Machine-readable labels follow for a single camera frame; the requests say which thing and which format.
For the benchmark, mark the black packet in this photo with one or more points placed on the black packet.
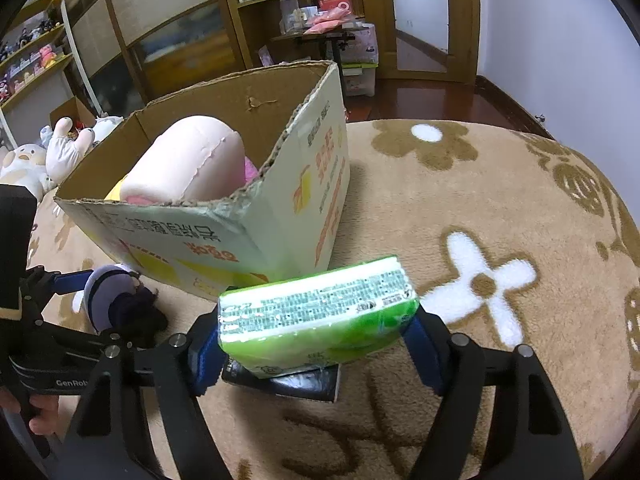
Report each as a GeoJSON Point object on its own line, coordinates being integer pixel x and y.
{"type": "Point", "coordinates": [295, 385]}

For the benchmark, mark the wooden wardrobe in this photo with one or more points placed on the wooden wardrobe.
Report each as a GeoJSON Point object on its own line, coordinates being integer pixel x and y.
{"type": "Point", "coordinates": [175, 25]}

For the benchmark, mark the pink bear plush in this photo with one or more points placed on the pink bear plush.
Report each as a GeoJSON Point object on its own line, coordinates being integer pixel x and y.
{"type": "Point", "coordinates": [250, 170]}

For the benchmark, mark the small white blue plush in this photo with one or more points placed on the small white blue plush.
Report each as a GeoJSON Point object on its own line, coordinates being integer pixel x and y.
{"type": "Point", "coordinates": [46, 135]}

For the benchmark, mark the yellow toy shelf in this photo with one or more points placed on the yellow toy shelf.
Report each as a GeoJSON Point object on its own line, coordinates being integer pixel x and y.
{"type": "Point", "coordinates": [35, 60]}

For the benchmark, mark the brown cardboard box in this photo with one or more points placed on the brown cardboard box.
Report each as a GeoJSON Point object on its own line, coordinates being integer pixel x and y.
{"type": "Point", "coordinates": [75, 110]}

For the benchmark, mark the small dark table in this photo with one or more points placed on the small dark table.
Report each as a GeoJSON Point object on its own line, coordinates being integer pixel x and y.
{"type": "Point", "coordinates": [320, 42]}

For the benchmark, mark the clear plastic containers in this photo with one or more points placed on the clear plastic containers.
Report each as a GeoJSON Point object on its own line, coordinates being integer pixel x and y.
{"type": "Point", "coordinates": [297, 15]}

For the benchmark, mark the white plush with pink feet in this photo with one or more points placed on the white plush with pink feet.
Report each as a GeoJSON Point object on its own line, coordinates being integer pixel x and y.
{"type": "Point", "coordinates": [65, 150]}

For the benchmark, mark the person's left hand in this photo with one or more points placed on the person's left hand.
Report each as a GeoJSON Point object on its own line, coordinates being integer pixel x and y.
{"type": "Point", "coordinates": [45, 415]}

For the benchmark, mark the beige floral blanket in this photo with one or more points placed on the beige floral blanket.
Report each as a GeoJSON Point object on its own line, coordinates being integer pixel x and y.
{"type": "Point", "coordinates": [475, 210]}

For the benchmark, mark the green tissue pack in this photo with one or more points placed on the green tissue pack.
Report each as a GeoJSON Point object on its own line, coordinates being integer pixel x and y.
{"type": "Point", "coordinates": [320, 310]}

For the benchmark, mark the yellow plush toy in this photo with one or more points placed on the yellow plush toy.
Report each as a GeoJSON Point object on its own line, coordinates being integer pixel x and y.
{"type": "Point", "coordinates": [116, 192]}

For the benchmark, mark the clear storage box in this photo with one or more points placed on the clear storage box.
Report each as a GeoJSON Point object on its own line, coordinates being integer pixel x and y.
{"type": "Point", "coordinates": [362, 65]}

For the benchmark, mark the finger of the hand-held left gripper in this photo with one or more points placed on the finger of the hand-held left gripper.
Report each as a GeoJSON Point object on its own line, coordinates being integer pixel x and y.
{"type": "Point", "coordinates": [65, 281]}
{"type": "Point", "coordinates": [75, 335]}

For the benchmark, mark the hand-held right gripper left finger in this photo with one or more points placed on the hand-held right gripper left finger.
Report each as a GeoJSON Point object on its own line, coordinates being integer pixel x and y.
{"type": "Point", "coordinates": [207, 360]}

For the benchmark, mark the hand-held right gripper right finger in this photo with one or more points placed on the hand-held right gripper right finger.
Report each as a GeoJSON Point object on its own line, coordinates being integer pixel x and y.
{"type": "Point", "coordinates": [422, 355]}

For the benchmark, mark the pale pink plush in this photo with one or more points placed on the pale pink plush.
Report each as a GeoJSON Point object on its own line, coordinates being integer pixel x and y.
{"type": "Point", "coordinates": [190, 160]}

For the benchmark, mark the wooden door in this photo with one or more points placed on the wooden door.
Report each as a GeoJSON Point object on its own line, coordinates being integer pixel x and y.
{"type": "Point", "coordinates": [460, 20]}

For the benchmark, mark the large white beige plush dog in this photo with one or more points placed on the large white beige plush dog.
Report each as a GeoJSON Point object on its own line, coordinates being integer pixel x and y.
{"type": "Point", "coordinates": [22, 167]}

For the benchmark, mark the pink cloth pile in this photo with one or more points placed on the pink cloth pile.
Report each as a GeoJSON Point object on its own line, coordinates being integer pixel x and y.
{"type": "Point", "coordinates": [325, 22]}

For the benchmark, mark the purple-haired plush doll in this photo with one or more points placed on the purple-haired plush doll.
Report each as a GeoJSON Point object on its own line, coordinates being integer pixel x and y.
{"type": "Point", "coordinates": [112, 295]}

